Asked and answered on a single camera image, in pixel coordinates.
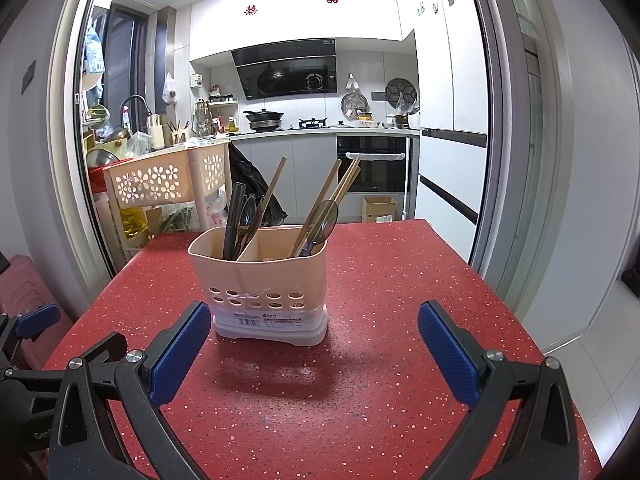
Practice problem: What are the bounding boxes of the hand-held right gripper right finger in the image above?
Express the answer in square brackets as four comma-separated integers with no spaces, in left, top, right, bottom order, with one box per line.
[417,300,592,480]

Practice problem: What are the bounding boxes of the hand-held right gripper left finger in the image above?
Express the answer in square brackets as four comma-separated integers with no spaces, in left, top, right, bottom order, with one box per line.
[47,301,212,480]

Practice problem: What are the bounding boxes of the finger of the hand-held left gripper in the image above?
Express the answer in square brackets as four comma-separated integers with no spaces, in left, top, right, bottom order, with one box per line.
[2,332,129,391]
[0,303,62,361]

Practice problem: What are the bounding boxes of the pink utensil holder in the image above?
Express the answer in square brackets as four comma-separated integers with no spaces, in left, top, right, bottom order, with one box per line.
[187,225,329,347]

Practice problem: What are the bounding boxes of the black handle metal spoon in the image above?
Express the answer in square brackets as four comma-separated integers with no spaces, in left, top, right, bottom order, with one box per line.
[298,199,340,258]
[251,197,267,236]
[235,196,257,256]
[222,183,247,262]

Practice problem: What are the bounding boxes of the pink plastic stool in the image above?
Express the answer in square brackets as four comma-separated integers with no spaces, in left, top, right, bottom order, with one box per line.
[0,254,76,371]

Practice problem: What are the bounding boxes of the yellow cooking oil bottle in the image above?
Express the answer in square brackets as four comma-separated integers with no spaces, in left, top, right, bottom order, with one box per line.
[119,206,151,241]

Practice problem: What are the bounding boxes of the bag of green vegetables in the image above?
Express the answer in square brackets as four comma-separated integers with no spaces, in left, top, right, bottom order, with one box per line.
[159,204,200,235]

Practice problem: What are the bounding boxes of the red container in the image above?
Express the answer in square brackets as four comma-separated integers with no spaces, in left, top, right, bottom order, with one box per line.
[87,160,122,195]

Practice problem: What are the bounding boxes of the cardboard box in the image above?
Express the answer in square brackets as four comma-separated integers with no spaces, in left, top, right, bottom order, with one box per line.
[362,196,399,225]

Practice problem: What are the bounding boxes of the steel bowl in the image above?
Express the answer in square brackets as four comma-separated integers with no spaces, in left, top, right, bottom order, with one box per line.
[87,142,121,168]

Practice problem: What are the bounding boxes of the cream flower-cutout storage cart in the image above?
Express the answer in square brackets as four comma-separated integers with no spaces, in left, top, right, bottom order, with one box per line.
[102,140,232,251]

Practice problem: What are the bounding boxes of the black built-in oven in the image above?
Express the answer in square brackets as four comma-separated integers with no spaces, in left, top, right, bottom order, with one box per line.
[336,135,408,195]

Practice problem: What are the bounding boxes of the black plastic bag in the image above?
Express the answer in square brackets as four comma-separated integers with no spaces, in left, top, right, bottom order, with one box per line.
[229,142,289,228]

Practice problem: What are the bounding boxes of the grey kitchen counter cabinets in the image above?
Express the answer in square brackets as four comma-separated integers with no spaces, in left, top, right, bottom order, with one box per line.
[227,127,422,223]

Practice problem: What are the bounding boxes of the metal kitchen faucet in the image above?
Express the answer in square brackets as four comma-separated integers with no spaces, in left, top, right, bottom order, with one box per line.
[119,95,153,133]

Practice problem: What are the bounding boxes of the glass kettle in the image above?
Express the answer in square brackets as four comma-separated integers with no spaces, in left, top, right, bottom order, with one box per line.
[194,97,213,137]

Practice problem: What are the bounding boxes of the white spice shelf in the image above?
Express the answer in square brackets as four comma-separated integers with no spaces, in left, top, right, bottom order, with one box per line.
[209,94,240,134]

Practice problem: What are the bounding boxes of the black wok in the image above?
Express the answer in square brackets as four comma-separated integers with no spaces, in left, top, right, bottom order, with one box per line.
[243,109,285,131]

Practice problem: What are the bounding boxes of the round divided metal tray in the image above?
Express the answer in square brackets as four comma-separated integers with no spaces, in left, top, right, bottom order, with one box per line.
[385,77,419,111]

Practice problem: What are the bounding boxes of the white refrigerator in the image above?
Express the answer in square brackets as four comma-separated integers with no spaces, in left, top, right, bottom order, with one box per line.
[407,0,490,263]

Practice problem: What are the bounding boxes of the hanging light cloth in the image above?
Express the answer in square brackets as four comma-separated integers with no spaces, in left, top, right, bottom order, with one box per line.
[84,26,107,92]

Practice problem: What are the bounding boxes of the black range hood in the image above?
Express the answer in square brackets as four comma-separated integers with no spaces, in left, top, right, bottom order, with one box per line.
[231,37,338,102]

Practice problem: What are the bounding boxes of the grey sliding door frame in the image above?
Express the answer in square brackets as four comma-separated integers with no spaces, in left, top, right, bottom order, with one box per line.
[47,0,576,306]

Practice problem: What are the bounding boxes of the white wall cabinets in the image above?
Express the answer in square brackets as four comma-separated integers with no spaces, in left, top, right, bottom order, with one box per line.
[189,0,418,63]

